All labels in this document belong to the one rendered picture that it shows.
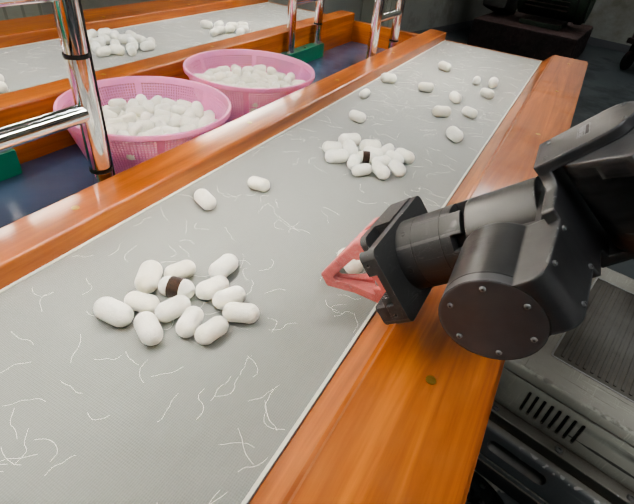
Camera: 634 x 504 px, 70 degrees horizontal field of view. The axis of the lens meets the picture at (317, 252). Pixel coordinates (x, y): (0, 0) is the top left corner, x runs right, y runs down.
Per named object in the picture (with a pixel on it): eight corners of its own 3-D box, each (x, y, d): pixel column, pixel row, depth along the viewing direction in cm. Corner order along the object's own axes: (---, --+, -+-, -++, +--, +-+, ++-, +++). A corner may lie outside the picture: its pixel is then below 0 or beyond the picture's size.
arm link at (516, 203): (586, 225, 32) (556, 155, 30) (582, 285, 27) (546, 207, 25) (490, 248, 36) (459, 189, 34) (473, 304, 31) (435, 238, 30)
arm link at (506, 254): (707, 211, 27) (636, 93, 25) (749, 349, 19) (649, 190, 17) (518, 274, 35) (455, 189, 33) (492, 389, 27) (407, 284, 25)
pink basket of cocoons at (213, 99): (249, 137, 88) (249, 88, 82) (202, 208, 67) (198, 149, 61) (117, 117, 89) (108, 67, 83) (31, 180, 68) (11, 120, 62)
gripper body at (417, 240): (351, 257, 33) (441, 230, 28) (400, 199, 40) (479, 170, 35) (391, 327, 35) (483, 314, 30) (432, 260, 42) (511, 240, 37)
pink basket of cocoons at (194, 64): (332, 111, 103) (337, 68, 97) (266, 150, 84) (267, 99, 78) (238, 83, 112) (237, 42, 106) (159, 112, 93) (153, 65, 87)
